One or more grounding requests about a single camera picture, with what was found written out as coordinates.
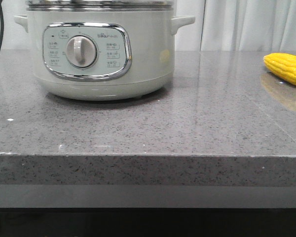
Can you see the pale green electric cooking pot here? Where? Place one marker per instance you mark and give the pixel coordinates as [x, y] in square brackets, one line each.
[98, 54]

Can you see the glass pot lid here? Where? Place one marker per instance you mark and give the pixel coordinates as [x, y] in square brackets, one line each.
[100, 3]

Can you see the white curtain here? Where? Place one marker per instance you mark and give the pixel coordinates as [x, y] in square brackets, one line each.
[220, 25]

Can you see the yellow corn cob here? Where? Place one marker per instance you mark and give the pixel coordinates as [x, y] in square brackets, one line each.
[282, 65]

